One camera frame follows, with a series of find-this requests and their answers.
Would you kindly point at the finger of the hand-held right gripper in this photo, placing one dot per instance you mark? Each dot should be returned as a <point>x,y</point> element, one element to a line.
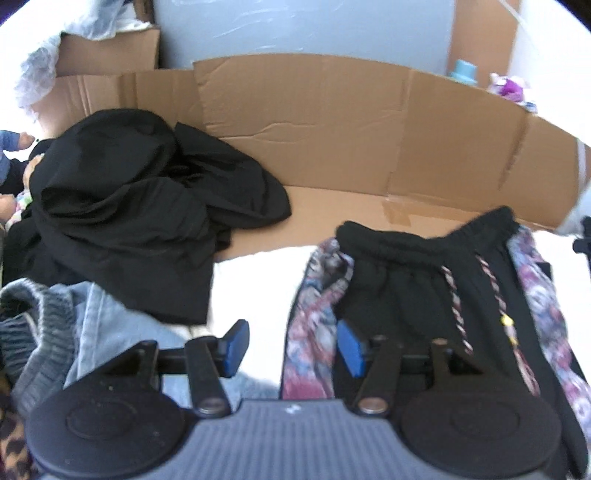
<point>585,247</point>

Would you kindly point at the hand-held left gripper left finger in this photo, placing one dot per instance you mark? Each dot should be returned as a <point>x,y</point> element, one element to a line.
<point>234,346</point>

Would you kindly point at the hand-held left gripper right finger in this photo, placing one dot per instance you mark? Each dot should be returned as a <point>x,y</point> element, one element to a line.
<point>351,350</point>

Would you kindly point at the black pants with floral stripes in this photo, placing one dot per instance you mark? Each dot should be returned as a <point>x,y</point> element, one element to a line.
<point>406,295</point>

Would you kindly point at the plain black garment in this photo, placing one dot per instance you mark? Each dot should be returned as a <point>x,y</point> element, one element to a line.
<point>129,207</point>

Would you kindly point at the cream printed bed sheet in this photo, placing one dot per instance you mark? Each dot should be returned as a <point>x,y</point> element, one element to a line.
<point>258,286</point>

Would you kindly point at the blue denim garment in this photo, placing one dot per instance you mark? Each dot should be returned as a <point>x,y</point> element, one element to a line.
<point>115,323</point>

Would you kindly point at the purple refill pouch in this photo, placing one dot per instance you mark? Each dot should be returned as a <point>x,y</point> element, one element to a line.
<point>508,87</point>

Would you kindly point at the grey knit sweater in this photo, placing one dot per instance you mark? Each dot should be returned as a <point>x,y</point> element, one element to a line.
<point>37,350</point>

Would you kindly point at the bottle with blue cap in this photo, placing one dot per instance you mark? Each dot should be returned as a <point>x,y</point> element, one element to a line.
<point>463,74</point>

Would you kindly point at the tall cardboard panel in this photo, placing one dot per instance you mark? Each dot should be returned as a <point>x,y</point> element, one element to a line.
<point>485,37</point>

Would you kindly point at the flat cardboard sheet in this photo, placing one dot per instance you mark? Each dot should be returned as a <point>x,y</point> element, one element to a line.
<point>323,115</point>

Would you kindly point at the leopard print garment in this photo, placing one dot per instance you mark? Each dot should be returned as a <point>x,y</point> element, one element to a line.
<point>11,443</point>

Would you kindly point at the small plush bear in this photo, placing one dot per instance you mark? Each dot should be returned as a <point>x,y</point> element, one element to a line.
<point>7,207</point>

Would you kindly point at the plush bear in blue uniform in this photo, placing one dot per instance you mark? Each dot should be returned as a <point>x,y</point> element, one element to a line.
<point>7,161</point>

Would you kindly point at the brown cardboard box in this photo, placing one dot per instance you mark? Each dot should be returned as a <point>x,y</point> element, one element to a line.
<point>111,50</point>

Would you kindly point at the grey plastic-wrapped mattress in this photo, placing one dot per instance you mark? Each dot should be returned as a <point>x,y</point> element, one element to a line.
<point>300,27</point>

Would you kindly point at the crumpled clear plastic wrap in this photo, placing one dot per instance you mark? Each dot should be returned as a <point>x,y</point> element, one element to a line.
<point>41,69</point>

